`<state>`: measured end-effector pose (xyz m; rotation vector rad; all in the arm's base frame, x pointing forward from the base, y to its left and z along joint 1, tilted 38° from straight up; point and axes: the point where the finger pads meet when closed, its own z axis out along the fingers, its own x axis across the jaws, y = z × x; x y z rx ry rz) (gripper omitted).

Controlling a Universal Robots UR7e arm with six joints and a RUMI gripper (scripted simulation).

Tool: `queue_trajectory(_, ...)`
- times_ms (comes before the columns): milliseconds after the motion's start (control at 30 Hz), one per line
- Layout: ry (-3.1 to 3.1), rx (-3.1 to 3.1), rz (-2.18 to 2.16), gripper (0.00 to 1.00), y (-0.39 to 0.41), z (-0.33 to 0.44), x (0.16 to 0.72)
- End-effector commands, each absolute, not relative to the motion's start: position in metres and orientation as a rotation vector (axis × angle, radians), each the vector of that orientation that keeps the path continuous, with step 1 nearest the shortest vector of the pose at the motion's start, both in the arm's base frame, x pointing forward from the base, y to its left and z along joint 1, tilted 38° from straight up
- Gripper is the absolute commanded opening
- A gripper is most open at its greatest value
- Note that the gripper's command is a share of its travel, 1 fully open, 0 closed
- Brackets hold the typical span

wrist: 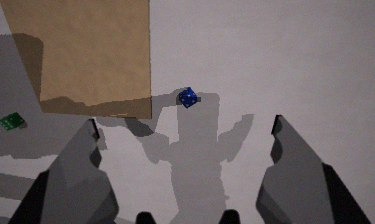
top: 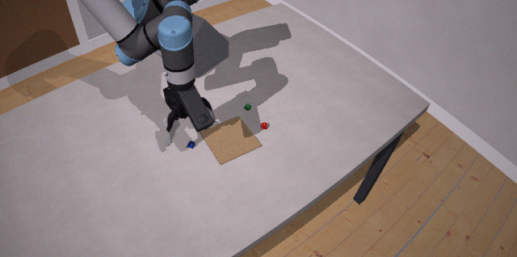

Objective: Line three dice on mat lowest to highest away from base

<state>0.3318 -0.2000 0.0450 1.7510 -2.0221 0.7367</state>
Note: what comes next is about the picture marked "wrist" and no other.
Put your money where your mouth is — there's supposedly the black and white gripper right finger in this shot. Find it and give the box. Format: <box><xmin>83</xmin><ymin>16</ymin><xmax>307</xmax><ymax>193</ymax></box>
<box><xmin>256</xmin><ymin>115</ymin><xmax>371</xmax><ymax>224</ymax></box>

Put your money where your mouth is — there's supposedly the green die with white pips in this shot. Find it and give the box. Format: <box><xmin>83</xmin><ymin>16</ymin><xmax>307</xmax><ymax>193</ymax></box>
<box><xmin>0</xmin><ymin>112</ymin><xmax>24</xmax><ymax>130</ymax></box>

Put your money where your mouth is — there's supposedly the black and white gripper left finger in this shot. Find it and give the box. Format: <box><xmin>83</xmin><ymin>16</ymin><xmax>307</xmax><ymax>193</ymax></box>
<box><xmin>8</xmin><ymin>119</ymin><xmax>119</xmax><ymax>224</ymax></box>

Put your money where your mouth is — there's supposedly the blue die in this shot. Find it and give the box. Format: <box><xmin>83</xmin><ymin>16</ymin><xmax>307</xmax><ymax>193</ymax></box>
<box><xmin>179</xmin><ymin>87</ymin><xmax>197</xmax><ymax>108</ymax></box>

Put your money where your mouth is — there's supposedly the tan mat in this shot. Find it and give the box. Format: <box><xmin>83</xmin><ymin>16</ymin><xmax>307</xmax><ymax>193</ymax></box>
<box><xmin>0</xmin><ymin>0</ymin><xmax>152</xmax><ymax>120</ymax></box>

